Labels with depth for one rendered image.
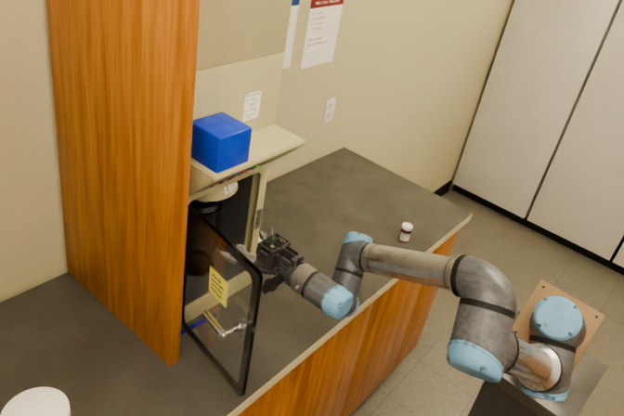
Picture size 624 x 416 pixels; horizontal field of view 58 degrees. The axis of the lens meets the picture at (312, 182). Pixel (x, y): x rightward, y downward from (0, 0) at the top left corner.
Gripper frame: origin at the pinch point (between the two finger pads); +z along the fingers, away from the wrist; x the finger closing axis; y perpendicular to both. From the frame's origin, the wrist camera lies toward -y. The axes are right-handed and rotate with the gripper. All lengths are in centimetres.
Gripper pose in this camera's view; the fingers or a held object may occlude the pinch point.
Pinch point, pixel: (240, 242)
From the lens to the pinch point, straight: 154.2
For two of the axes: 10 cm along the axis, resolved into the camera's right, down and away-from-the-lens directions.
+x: -6.3, 3.1, -7.2
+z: -7.6, -4.3, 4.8
